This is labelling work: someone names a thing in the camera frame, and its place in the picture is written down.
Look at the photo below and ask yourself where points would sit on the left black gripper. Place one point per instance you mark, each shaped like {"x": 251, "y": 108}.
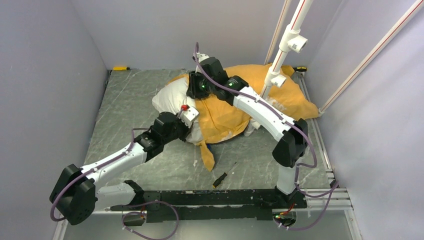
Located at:
{"x": 187, "y": 129}

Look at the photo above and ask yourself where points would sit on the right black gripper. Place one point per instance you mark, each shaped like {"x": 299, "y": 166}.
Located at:
{"x": 193, "y": 91}

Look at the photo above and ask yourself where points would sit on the white pillow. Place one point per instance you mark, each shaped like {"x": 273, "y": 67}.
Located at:
{"x": 171, "y": 98}

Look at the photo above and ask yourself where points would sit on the yellow blue pillowcase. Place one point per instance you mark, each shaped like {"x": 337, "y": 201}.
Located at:
{"x": 219, "y": 121}

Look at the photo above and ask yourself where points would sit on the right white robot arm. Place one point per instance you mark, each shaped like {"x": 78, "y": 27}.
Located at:
{"x": 210, "y": 79}

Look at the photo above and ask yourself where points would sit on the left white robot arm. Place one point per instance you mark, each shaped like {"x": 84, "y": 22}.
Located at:
{"x": 80, "y": 191}

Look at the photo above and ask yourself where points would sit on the black yellow screwdriver on table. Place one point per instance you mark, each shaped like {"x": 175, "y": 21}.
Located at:
{"x": 222, "y": 177}

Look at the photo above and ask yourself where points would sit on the yellow screwdriver at back left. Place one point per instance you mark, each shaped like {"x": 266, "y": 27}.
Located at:
{"x": 120, "y": 68}

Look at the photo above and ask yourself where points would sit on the screwdriver at back right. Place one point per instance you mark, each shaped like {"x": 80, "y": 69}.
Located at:
{"x": 300, "y": 69}

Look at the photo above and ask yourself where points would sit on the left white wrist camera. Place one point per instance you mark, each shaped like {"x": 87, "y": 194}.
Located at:
{"x": 188, "y": 114}

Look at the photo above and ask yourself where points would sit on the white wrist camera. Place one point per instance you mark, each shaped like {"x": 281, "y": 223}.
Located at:
{"x": 201, "y": 57}
{"x": 188, "y": 114}

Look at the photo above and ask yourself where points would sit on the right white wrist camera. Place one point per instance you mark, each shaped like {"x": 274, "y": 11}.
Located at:
{"x": 201, "y": 57}

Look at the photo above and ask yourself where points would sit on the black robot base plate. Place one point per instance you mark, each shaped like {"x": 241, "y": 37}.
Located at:
{"x": 259, "y": 204}

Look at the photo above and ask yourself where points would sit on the white PVC pipe frame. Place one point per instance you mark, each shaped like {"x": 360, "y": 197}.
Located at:
{"x": 291, "y": 40}

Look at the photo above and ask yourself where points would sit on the aluminium rail frame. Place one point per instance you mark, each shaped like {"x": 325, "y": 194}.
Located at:
{"x": 334, "y": 198}

